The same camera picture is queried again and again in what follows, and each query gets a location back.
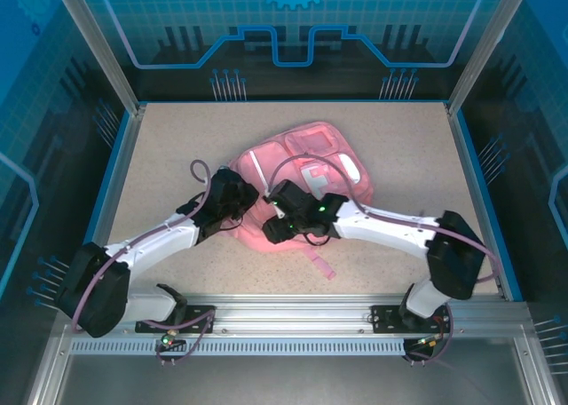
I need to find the pink backpack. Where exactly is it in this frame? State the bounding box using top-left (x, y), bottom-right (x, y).
top-left (228, 120), bottom-right (374, 282)

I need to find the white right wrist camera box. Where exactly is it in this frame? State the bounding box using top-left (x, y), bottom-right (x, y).
top-left (263, 191), bottom-right (285, 219)

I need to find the aluminium mounting rail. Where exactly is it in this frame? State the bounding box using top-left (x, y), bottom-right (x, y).
top-left (57, 294), bottom-right (533, 335)

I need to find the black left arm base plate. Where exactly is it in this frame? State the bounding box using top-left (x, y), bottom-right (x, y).
top-left (135, 305), bottom-right (217, 335)

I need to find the slotted grey cable duct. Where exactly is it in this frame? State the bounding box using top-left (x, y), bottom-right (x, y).
top-left (69, 338), bottom-right (408, 357)

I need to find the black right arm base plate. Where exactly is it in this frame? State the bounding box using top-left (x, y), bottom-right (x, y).
top-left (370, 305), bottom-right (454, 335)

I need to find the aluminium frame post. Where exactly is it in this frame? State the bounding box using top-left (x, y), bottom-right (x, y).
top-left (446, 0), bottom-right (536, 116)
top-left (48, 0), bottom-right (147, 116)

